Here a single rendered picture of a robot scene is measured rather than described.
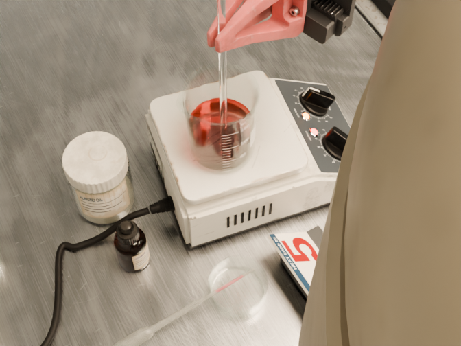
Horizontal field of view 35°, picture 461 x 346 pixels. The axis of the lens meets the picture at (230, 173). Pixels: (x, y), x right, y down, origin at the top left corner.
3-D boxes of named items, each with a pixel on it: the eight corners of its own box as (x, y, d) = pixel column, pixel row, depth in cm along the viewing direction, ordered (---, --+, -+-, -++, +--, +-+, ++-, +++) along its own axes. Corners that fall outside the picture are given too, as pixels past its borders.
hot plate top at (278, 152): (263, 73, 72) (263, 66, 71) (311, 169, 66) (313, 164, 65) (146, 106, 70) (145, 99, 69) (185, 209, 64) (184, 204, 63)
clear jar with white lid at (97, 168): (72, 182, 74) (56, 137, 68) (129, 169, 75) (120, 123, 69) (81, 233, 71) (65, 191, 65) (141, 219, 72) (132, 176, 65)
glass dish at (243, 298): (196, 300, 68) (195, 290, 66) (228, 255, 70) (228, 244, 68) (247, 331, 66) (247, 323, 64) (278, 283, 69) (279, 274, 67)
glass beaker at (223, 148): (237, 112, 69) (239, 51, 62) (268, 163, 66) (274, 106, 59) (169, 138, 67) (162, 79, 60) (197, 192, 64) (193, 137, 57)
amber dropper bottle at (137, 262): (114, 270, 69) (104, 236, 63) (123, 241, 71) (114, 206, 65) (145, 275, 69) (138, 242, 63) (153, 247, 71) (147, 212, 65)
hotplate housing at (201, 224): (324, 97, 80) (333, 47, 74) (376, 193, 74) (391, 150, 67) (128, 154, 76) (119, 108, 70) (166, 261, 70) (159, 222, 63)
